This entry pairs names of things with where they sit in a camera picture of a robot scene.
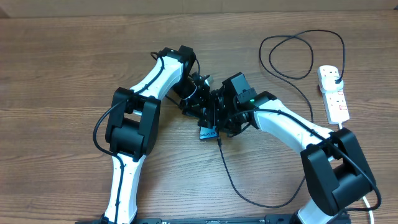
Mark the blue Samsung Galaxy smartphone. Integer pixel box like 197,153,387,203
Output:
199,126,218,140

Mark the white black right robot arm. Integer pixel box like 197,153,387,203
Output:
210,73,382,223

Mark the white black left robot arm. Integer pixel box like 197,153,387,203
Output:
93,45,201,223

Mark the white charger plug adapter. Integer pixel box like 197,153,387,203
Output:
320,77,344,93

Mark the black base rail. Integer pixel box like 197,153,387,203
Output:
74,213,299,224

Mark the white power extension strip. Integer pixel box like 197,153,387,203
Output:
317,65,349,128

